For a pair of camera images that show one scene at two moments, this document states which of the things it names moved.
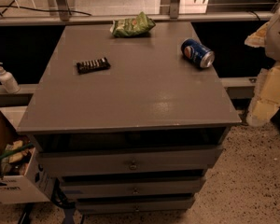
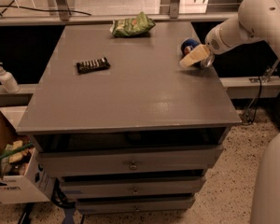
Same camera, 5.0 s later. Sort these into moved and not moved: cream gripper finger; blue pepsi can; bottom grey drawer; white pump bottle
Moved: cream gripper finger
Not moved: bottom grey drawer; white pump bottle; blue pepsi can
